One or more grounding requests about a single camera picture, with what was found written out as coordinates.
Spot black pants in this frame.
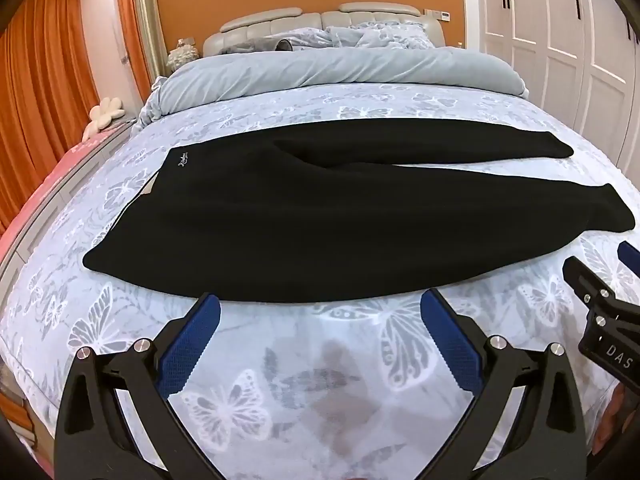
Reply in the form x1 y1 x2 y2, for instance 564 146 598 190
84 118 634 304

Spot right hand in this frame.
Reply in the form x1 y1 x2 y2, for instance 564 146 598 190
589 382 639 478

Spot butterfly print bed cover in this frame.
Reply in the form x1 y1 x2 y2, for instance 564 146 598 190
1 84 639 479

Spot white wardrobe doors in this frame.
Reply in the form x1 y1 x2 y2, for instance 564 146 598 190
480 0 639 177

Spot grey folded duvet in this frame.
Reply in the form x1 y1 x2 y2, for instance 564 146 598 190
131 47 528 134

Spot pink blanket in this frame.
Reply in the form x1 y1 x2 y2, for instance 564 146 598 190
1 117 134 261

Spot white flower plush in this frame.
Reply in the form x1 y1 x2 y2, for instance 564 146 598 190
82 98 126 141

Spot butterfly print pillow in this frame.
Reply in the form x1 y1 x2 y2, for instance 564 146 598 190
220 22 435 54

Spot orange curtain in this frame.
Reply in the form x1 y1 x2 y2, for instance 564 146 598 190
0 0 99 231

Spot white bedside ornament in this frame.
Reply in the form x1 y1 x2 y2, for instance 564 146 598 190
166 38 200 73

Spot beige leather headboard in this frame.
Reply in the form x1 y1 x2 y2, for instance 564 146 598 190
202 1 446 56

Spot wall switch panel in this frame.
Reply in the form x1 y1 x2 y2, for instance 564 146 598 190
424 9 450 22

